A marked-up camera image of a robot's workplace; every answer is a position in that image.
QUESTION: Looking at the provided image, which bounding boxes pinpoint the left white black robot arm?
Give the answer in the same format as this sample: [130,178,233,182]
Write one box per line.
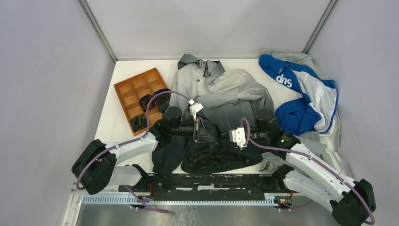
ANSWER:
[72,107,220,195]

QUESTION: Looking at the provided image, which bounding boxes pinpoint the blue white jacket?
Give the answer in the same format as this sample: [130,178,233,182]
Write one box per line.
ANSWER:
[258,54,338,136]

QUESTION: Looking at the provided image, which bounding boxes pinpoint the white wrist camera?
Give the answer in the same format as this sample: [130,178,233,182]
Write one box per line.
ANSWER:
[188,99,203,120]
[229,127,247,149]

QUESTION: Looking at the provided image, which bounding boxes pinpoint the grey black zip jacket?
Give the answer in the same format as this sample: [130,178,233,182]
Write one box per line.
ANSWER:
[152,54,274,174]

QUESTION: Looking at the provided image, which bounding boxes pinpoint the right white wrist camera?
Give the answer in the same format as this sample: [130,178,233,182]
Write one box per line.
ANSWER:
[229,127,247,149]

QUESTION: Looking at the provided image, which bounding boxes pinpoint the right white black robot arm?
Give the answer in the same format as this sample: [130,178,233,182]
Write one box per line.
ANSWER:
[220,110,376,226]

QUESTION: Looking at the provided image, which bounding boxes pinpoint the orange compartment tray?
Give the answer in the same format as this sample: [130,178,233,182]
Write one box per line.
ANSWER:
[114,68,168,135]

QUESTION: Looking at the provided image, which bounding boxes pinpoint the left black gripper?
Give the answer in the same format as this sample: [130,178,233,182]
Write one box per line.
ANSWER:
[170,116,215,143]

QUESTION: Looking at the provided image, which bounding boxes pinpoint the white slotted cable duct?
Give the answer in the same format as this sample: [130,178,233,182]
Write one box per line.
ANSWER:
[82,194,278,207]

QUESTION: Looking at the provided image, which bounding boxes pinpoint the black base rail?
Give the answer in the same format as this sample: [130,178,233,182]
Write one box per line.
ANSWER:
[130,174,292,201]

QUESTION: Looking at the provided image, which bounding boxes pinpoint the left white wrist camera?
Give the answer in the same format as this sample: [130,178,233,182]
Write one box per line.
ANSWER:
[188,99,203,120]

